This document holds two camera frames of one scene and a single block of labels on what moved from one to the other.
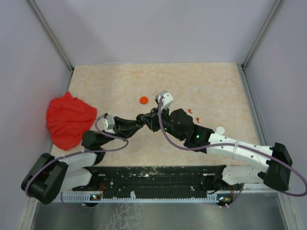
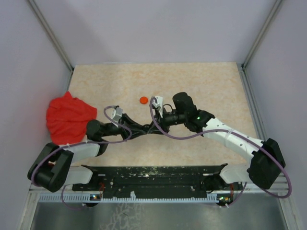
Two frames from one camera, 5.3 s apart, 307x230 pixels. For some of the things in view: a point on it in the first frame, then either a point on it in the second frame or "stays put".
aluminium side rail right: (260, 130) stays put
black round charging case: (139, 120) to (146, 127)
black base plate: (152, 179) stays put
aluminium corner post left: (49, 30) stays put
